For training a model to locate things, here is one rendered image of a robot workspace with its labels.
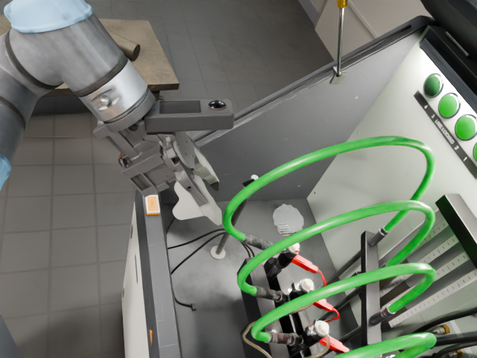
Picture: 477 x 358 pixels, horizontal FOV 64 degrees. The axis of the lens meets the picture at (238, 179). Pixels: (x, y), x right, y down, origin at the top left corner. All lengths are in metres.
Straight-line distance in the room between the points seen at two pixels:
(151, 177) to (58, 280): 1.41
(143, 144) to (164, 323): 0.42
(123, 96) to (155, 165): 0.10
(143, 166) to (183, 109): 0.09
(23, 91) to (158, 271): 0.51
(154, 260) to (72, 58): 0.53
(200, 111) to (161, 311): 0.47
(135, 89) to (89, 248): 1.54
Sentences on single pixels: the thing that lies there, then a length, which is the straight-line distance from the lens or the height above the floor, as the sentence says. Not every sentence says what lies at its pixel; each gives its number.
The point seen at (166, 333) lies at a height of 0.95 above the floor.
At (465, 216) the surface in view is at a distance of 0.81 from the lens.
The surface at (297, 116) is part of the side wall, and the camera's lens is 0.95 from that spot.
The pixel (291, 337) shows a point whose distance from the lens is 0.74.
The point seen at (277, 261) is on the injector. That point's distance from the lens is 0.82.
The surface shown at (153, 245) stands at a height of 0.95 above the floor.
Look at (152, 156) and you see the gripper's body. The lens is 0.51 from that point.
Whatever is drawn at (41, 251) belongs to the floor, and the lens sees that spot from 1.98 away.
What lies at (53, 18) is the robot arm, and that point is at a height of 1.50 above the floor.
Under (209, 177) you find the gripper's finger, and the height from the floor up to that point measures 1.27.
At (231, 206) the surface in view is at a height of 1.27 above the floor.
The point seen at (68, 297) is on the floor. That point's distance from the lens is 1.87.
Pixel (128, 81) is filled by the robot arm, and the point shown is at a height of 1.44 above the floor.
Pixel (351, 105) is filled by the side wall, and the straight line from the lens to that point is 1.00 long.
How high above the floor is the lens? 1.73
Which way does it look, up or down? 47 degrees down
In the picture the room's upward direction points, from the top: 24 degrees clockwise
